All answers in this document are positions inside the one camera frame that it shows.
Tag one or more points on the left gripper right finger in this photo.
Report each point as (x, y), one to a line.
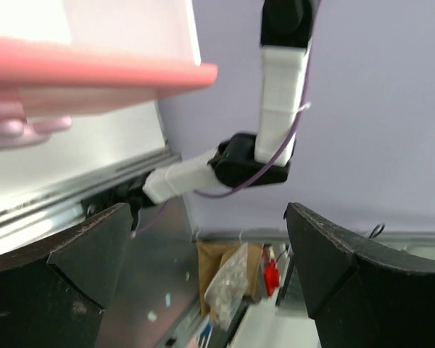
(360, 293)

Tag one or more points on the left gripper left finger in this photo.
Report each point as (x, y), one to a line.
(53, 292)

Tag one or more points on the pink front drawer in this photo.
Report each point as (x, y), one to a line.
(72, 58)

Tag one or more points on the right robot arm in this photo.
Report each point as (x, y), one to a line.
(246, 159)

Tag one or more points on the red small object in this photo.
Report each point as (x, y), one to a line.
(270, 272)

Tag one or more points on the clear plastic bag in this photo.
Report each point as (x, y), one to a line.
(227, 288)

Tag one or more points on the brown cardboard box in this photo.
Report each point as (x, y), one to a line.
(212, 255)

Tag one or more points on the pink bunny drawer knob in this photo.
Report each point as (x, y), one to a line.
(17, 132)

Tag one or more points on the aluminium rail frame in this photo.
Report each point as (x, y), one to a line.
(46, 211)

